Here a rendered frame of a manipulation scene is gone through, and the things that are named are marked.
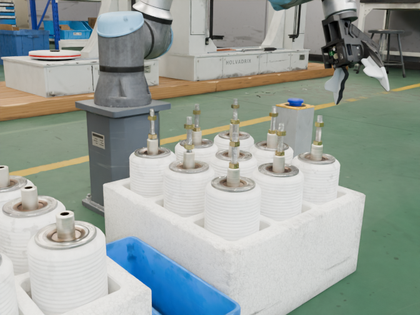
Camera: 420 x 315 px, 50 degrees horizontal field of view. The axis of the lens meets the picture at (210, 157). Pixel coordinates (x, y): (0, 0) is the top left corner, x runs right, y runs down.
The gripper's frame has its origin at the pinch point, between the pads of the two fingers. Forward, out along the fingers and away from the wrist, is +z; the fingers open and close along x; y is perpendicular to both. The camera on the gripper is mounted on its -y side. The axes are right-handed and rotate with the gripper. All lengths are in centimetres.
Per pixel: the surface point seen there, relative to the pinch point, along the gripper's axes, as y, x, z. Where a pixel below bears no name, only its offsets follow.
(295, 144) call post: 11.9, -12.9, 7.6
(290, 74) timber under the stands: -198, -222, -54
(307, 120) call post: 8.1, -11.4, 2.5
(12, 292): 84, 13, 18
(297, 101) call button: 10.3, -11.3, -2.7
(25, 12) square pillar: -71, -580, -244
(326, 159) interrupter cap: 22.9, 6.3, 11.9
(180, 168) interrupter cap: 51, -3, 8
